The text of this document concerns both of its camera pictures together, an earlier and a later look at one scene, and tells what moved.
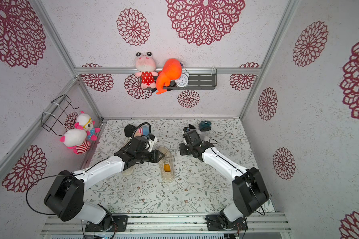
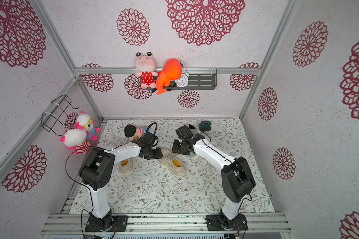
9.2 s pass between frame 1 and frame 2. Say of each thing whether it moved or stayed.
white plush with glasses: stayed
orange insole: moved
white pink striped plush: stayed
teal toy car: stayed
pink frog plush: stayed
